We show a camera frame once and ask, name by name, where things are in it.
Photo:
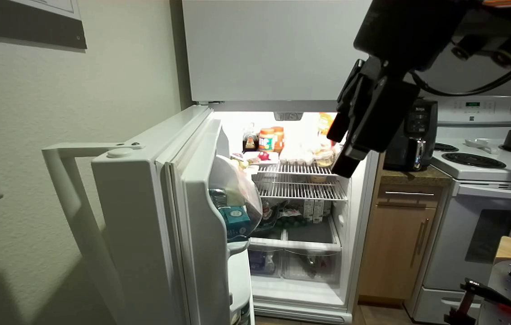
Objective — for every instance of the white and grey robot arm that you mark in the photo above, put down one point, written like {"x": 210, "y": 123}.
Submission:
{"x": 400, "y": 40}

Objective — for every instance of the white electric stove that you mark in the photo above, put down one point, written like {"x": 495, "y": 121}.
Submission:
{"x": 477, "y": 211}

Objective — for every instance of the wooden kitchen cabinet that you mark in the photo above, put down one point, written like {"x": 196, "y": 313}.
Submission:
{"x": 400, "y": 224}

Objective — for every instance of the orange juice carton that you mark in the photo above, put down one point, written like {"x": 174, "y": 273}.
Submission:
{"x": 271, "y": 139}

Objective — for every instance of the white milk jug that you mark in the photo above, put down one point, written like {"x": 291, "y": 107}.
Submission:
{"x": 234, "y": 186}

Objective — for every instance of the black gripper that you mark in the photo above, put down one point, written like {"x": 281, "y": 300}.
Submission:
{"x": 371, "y": 109}

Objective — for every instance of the dark framed wall picture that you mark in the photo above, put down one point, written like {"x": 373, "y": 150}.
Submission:
{"x": 37, "y": 24}

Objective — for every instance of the white bottom fridge door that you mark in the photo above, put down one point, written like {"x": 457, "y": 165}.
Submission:
{"x": 147, "y": 228}

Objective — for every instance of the teal can in door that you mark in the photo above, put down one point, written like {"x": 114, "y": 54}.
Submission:
{"x": 237, "y": 220}

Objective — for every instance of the white fridge body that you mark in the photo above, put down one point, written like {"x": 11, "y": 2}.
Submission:
{"x": 306, "y": 253}

